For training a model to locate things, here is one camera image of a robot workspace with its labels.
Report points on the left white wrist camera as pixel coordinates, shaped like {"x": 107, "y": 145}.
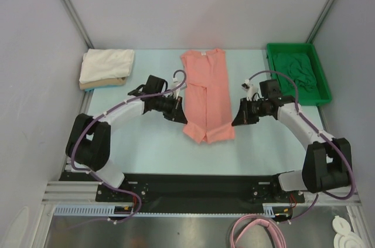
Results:
{"x": 177, "y": 87}

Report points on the white folded t shirt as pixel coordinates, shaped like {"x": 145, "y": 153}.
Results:
{"x": 103, "y": 64}

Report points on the green plastic tray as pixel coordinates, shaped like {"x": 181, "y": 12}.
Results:
{"x": 322, "y": 95}

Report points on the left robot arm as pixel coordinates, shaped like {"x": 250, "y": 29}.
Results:
{"x": 89, "y": 143}

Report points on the white cable duct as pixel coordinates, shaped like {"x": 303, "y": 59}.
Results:
{"x": 120, "y": 211}

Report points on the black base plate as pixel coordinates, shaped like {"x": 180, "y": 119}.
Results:
{"x": 208, "y": 194}

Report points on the green t shirt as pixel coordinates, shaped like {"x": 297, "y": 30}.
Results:
{"x": 298, "y": 68}

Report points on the pink t shirt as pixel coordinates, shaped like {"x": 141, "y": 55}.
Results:
{"x": 207, "y": 97}

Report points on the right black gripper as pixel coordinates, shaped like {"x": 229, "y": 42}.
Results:
{"x": 246, "y": 111}

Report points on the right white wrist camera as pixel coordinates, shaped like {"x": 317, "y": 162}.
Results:
{"x": 251, "y": 90}

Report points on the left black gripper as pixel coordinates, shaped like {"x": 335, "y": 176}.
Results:
{"x": 176, "y": 112}

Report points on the aluminium frame rail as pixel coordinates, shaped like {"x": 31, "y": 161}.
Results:
{"x": 60, "y": 192}

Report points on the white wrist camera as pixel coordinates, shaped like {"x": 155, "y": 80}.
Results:
{"x": 251, "y": 90}
{"x": 177, "y": 87}

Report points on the tan folded t shirt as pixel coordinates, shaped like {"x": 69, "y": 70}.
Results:
{"x": 103, "y": 83}

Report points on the white plastic discs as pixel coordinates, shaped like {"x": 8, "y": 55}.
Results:
{"x": 344, "y": 237}

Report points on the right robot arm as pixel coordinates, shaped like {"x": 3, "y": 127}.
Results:
{"x": 327, "y": 162}

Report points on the light blue folded t shirt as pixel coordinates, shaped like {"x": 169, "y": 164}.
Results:
{"x": 88, "y": 90}

